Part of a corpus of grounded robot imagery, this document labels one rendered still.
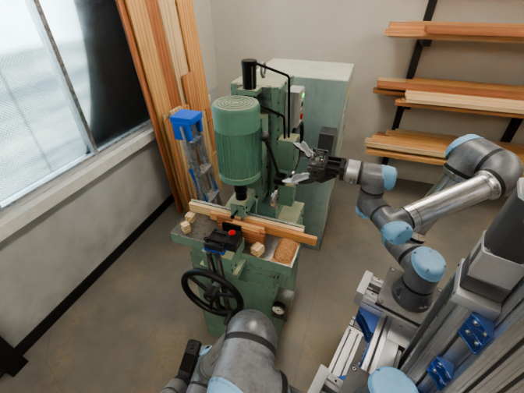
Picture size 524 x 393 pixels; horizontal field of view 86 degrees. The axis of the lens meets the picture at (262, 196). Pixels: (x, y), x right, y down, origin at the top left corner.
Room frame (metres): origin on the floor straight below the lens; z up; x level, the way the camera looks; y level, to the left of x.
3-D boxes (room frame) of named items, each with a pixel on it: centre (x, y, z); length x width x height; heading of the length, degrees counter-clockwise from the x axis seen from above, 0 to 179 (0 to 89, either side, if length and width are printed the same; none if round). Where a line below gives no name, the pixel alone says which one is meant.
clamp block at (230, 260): (0.84, 0.17, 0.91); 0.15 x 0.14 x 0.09; 70
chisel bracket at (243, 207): (1.04, 0.08, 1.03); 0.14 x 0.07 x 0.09; 160
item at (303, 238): (0.98, 0.01, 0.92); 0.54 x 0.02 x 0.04; 70
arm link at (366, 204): (0.74, -0.37, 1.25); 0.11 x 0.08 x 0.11; 14
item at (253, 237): (0.92, 0.09, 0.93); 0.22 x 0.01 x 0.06; 70
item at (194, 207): (1.04, 0.09, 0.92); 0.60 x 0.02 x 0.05; 70
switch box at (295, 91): (1.27, -0.15, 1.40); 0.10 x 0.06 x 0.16; 160
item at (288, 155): (1.17, -0.12, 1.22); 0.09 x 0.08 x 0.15; 160
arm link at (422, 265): (0.69, -0.61, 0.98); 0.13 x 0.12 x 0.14; 14
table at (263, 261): (0.92, 0.14, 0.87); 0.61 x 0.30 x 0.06; 70
